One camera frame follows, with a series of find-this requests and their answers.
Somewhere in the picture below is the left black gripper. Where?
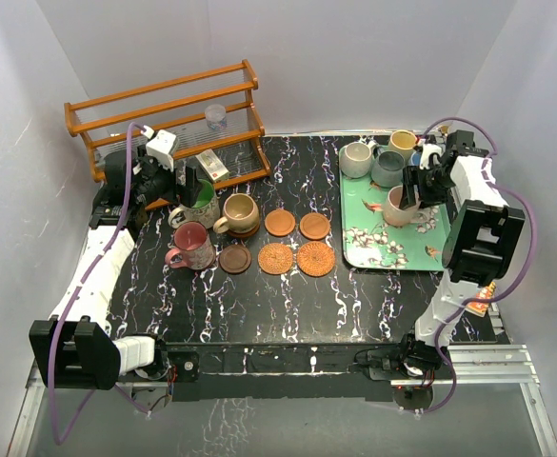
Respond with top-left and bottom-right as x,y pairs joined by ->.
133,146 -> 203,207

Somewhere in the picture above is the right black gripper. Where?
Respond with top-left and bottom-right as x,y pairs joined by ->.
400,164 -> 455,210

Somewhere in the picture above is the green inside mug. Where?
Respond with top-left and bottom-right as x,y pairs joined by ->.
168,180 -> 221,229

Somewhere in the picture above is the grey mug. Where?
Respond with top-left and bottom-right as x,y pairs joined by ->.
370,150 -> 406,189

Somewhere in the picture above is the pale pink mug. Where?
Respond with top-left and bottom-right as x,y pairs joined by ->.
382,186 -> 428,228

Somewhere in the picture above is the pink halloween mug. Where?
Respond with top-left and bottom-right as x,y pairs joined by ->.
165,222 -> 216,270

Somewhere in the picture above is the brown stoneware mug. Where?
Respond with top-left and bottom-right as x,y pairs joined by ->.
212,193 -> 260,233

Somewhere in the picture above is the brown ringed wooden saucer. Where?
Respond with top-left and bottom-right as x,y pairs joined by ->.
227,223 -> 260,239

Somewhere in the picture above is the orange wooden shelf rack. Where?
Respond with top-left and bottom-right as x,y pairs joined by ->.
64,59 -> 271,189

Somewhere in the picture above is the green floral tray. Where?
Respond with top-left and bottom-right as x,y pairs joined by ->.
340,169 -> 450,271

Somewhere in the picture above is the dark walnut coaster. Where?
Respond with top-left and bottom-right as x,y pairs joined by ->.
218,244 -> 251,274

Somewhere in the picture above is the light wood coaster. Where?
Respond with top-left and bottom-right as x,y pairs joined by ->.
264,209 -> 296,237
299,212 -> 330,241

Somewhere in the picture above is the woven rattan coaster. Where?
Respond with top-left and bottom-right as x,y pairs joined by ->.
258,243 -> 293,275
296,241 -> 335,277

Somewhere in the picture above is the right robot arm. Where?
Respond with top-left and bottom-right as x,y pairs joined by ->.
397,137 -> 526,378

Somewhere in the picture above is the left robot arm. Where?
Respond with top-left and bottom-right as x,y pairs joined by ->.
29,150 -> 178,390

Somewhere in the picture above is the clear plastic cup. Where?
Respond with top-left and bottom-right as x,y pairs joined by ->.
204,104 -> 228,130

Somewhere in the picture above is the blue mug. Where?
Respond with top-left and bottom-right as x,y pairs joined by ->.
408,151 -> 422,168

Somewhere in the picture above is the white green small box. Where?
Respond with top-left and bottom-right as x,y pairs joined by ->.
196,149 -> 229,183

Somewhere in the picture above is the yellow mug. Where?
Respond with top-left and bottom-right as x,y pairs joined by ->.
388,129 -> 418,162

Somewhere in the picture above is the white cream mug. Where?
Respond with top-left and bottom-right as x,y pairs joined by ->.
339,140 -> 379,179

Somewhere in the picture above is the colourful card box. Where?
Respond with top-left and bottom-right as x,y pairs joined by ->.
466,281 -> 496,317

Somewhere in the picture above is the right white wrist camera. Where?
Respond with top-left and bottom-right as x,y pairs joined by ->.
415,136 -> 443,169

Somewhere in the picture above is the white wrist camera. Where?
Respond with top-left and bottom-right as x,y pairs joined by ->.
145,129 -> 180,171
415,136 -> 443,169

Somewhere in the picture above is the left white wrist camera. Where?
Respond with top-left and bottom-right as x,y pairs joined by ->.
145,129 -> 180,171

